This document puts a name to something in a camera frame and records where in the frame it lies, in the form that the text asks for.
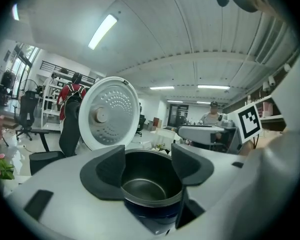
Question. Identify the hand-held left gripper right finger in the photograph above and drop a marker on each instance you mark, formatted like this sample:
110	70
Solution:
215	184

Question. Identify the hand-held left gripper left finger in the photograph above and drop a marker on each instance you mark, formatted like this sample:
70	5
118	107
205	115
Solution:
65	184

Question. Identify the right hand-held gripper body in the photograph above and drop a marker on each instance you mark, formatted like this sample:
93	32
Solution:
250	122

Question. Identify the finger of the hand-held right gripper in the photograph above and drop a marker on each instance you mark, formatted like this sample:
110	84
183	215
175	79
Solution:
197	135

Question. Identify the black pot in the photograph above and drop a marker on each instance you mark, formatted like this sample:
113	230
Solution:
150	181

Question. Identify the person's right forearm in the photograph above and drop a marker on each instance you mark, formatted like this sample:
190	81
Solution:
247	147

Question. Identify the pink flower bunch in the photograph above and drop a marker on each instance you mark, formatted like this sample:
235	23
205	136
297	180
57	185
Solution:
0	164

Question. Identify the red brown cardboard box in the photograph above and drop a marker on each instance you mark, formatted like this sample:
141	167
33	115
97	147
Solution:
157	122

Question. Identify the long ceiling light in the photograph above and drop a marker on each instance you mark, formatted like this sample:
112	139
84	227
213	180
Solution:
102	31
213	86
162	87

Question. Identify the black high-back office chair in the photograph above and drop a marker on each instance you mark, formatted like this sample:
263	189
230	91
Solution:
70	131

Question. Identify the white shelving unit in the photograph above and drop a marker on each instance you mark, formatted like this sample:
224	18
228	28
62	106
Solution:
50	114

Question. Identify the black swivel office chair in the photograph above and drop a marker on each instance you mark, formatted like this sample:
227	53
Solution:
27	114

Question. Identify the dark blue rice cooker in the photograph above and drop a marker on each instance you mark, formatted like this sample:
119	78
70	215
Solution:
107	114

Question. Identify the black backpack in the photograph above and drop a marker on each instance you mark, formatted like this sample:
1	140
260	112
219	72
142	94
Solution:
73	95

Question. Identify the black floor fan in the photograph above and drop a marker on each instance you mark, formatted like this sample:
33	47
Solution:
31	84

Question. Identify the person's head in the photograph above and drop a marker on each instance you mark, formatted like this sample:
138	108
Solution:
265	4

